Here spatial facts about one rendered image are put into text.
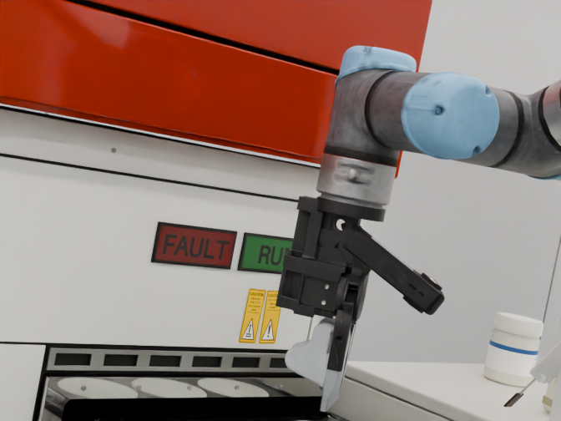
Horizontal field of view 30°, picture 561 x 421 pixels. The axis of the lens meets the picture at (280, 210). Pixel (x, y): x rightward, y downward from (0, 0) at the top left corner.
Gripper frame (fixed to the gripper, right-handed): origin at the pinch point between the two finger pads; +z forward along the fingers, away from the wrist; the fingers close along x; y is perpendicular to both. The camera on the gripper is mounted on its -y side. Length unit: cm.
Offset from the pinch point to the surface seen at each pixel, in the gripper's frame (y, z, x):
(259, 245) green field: 14.6, -11.6, -23.8
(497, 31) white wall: -12, -82, -289
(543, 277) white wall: -51, 7, -335
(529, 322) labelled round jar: -22, -7, -48
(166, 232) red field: 23.7, -11.9, -12.8
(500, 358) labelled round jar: -19, -1, -47
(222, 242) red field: 18.3, -11.4, -19.3
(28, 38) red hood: 35.3, -29.8, 8.2
